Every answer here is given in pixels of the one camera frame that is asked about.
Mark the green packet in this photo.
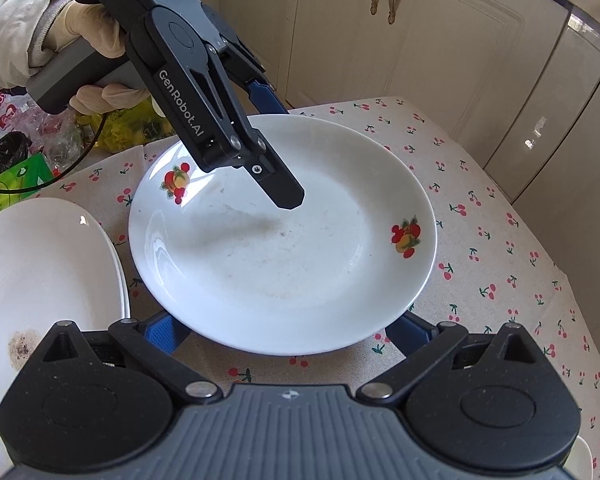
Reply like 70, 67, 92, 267
0, 152, 63, 211

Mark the yellow plastic bag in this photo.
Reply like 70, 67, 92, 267
75, 97, 176, 153

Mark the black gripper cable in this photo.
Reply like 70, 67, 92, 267
0, 112, 105, 195

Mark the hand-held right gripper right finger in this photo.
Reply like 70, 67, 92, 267
357, 312, 551, 402

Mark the red-print white plastic bag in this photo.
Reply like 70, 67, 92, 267
0, 87, 41, 146

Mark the clear plastic bag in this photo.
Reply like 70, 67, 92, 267
27, 107, 83, 161

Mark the black plastic bag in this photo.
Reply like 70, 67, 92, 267
0, 132, 33, 183

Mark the person's left hand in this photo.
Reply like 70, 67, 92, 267
44, 4, 154, 116

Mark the stained white fruit-print plate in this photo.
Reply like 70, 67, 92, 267
0, 197, 126, 480

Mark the person's left forearm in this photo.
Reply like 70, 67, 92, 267
0, 0, 76, 97

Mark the cherry-print tablecloth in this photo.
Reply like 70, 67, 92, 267
42, 96, 600, 461

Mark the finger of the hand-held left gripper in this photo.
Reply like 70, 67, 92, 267
200, 4, 290, 117
127, 35, 306, 209

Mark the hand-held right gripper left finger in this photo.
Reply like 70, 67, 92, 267
39, 311, 226, 403

